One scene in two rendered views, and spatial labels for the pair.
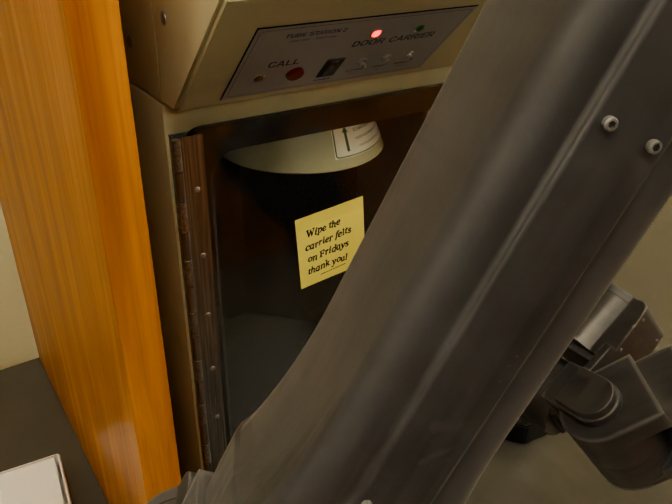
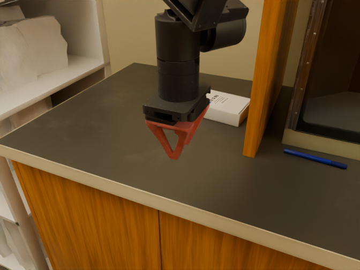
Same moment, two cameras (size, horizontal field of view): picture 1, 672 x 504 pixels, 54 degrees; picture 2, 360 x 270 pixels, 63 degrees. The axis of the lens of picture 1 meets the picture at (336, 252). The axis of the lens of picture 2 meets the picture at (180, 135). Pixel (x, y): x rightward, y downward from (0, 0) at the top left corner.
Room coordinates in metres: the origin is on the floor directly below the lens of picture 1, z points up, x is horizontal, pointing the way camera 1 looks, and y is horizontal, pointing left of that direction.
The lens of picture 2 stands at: (-0.07, -0.28, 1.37)
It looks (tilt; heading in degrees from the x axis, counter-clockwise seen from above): 32 degrees down; 59
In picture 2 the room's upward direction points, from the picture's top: straight up
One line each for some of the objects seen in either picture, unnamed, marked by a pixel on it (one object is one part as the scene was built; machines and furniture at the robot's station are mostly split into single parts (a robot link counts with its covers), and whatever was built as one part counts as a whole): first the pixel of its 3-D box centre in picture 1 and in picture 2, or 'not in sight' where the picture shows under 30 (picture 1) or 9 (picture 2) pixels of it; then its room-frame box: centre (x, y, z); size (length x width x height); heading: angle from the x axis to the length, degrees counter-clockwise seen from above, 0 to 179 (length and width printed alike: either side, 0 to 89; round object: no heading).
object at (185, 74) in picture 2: not in sight; (178, 81); (0.13, 0.05, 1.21); 0.10 x 0.07 x 0.07; 35
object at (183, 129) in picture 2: not in sight; (176, 128); (0.12, 0.05, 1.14); 0.07 x 0.07 x 0.09; 35
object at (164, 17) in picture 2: not in sight; (181, 36); (0.13, 0.06, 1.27); 0.07 x 0.06 x 0.07; 7
